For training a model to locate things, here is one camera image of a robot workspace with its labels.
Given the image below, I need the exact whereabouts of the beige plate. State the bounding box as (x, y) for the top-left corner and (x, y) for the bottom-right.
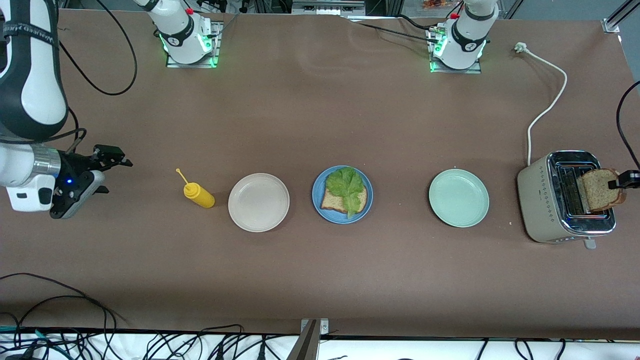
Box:
(227, 172), (291, 233)

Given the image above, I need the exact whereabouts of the light green plate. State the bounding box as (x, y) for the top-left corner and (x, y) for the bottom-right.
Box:
(428, 168), (490, 229)

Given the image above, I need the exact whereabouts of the aluminium corner bracket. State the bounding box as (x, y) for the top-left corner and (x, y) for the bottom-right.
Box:
(602, 0), (640, 35)

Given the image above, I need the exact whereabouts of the white toaster power cord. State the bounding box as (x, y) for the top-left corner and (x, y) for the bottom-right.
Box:
(514, 42), (568, 167)

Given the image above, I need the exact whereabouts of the black cable on table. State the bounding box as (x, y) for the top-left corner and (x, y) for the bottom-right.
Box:
(350, 14), (446, 46)

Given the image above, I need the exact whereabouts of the long black looping cable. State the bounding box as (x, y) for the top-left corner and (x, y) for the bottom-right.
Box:
(0, 272), (130, 333)

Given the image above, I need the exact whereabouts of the brown bread slice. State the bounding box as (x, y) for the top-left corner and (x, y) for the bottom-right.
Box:
(576, 168), (627, 213)
(320, 187), (369, 215)

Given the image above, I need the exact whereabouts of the beige chrome-topped toaster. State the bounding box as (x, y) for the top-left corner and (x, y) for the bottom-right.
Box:
(517, 150), (617, 250)

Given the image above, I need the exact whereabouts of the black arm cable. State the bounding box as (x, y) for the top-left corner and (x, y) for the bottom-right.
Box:
(0, 107), (88, 153)
(616, 80), (640, 171)
(59, 0), (139, 96)

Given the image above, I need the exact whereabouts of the yellow squeeze bottle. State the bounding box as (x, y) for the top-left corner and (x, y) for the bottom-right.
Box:
(175, 168), (216, 209)

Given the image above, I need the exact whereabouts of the green lettuce leaf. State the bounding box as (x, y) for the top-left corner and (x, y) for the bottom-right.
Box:
(325, 167), (366, 219)

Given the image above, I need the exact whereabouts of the blue plate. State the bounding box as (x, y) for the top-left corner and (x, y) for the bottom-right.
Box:
(311, 165), (374, 225)

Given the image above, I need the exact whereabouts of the grey metal pole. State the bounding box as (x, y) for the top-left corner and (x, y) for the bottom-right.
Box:
(286, 320), (321, 360)

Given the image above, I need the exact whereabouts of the grey metal equipment frame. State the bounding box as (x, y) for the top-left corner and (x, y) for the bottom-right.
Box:
(290, 0), (366, 16)

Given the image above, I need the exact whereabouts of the small metal clamp bracket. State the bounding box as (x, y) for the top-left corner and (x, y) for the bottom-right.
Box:
(300, 318), (330, 334)

